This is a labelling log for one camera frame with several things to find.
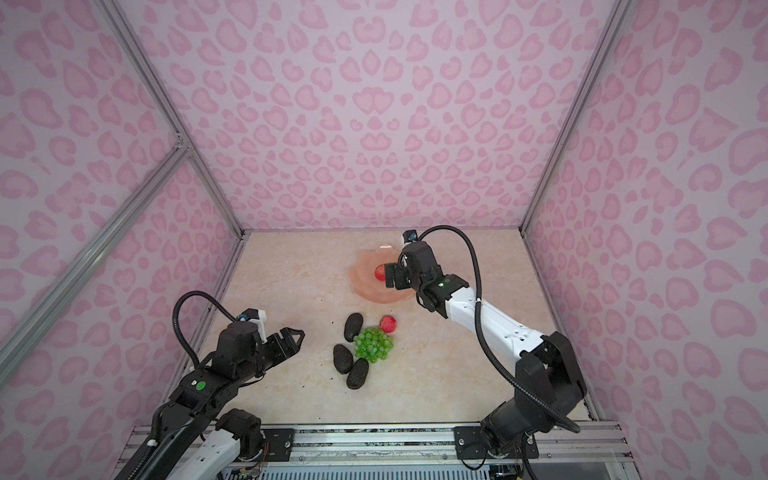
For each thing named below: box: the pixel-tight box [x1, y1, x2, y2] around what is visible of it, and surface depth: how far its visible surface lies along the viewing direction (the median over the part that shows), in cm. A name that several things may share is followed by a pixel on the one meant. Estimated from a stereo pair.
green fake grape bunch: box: [353, 327, 394, 364], surface depth 87 cm
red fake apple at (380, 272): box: [374, 264, 387, 282], surface depth 105 cm
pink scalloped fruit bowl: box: [348, 245, 416, 304], surface depth 106 cm
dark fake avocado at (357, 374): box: [346, 358, 369, 390], surface depth 82 cm
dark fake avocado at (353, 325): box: [344, 312, 364, 342], surface depth 93 cm
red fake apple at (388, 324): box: [379, 315, 397, 333], surface depth 92 cm
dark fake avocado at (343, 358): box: [333, 344, 354, 374], surface depth 85 cm
